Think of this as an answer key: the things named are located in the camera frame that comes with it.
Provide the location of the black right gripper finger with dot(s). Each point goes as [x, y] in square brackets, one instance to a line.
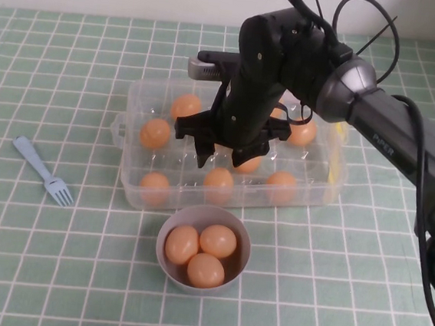
[204, 154]
[243, 158]

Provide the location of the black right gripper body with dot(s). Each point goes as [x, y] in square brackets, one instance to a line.
[249, 108]

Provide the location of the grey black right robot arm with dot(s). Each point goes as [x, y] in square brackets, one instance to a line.
[397, 141]

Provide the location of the clear plastic egg box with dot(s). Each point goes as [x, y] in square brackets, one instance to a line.
[187, 156]

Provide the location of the grey round bowl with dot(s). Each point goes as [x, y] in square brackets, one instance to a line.
[204, 215]

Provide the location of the yellow plastic piece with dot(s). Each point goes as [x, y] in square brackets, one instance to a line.
[341, 134]

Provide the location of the black zip tie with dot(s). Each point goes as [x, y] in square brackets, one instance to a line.
[316, 5]
[380, 32]

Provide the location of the green checkered tablecloth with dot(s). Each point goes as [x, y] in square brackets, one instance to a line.
[76, 272]

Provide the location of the light blue plastic fork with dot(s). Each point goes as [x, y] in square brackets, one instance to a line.
[33, 157]

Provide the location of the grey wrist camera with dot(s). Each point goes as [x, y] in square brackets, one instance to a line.
[205, 73]

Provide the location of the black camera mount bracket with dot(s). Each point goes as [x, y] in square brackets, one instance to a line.
[220, 57]

